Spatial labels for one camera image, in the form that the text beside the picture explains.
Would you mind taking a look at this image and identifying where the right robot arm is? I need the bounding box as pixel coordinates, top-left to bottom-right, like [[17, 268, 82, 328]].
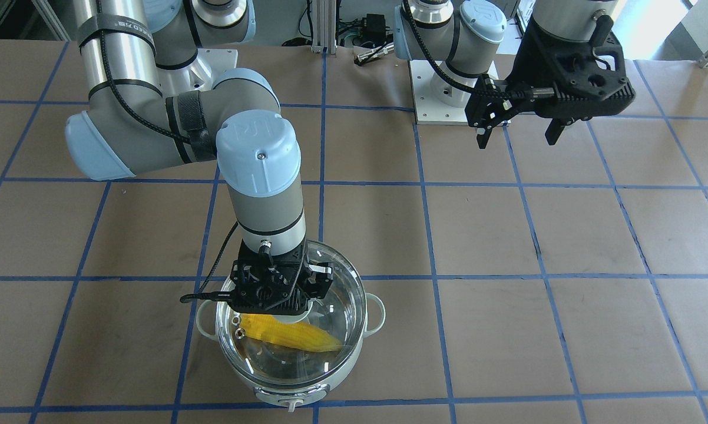
[[65, 1, 333, 316]]

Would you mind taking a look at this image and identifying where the aluminium frame post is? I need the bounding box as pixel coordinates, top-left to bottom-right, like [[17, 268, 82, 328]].
[[310, 0, 338, 55]]

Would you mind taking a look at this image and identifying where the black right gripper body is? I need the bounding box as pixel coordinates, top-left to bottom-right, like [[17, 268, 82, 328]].
[[229, 240, 333, 316]]

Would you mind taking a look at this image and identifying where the yellow corn cob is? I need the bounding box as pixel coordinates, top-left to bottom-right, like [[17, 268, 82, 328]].
[[236, 314, 343, 353]]

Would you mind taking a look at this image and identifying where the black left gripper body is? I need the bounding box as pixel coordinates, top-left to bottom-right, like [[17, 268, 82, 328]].
[[505, 26, 636, 118]]

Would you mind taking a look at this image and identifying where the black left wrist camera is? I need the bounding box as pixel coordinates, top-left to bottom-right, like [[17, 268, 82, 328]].
[[464, 72, 514, 129]]

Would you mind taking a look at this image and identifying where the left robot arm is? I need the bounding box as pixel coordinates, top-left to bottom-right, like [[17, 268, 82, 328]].
[[393, 1, 636, 148]]

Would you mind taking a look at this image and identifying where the glass pot lid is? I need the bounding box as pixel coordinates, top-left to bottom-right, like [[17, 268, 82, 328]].
[[200, 240, 382, 403]]

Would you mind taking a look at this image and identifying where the pale green cooking pot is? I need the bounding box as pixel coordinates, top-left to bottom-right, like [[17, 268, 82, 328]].
[[198, 269, 386, 411]]

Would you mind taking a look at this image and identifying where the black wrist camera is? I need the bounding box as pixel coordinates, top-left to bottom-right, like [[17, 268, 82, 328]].
[[464, 72, 514, 129], [229, 260, 309, 316]]

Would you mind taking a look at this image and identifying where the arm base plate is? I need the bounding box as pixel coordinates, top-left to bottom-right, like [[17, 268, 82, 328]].
[[409, 60, 470, 126], [185, 48, 239, 91]]

